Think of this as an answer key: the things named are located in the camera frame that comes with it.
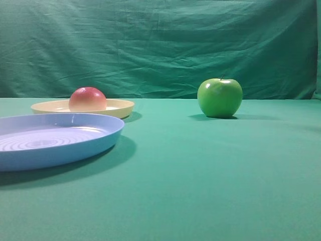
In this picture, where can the blue plate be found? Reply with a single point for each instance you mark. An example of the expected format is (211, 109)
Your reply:
(37, 141)

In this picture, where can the yellow plate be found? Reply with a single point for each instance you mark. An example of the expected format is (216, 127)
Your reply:
(115, 107)

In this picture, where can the green backdrop cloth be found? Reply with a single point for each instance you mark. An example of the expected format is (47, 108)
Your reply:
(160, 49)

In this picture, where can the green apple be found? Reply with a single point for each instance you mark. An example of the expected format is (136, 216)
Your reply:
(219, 97)

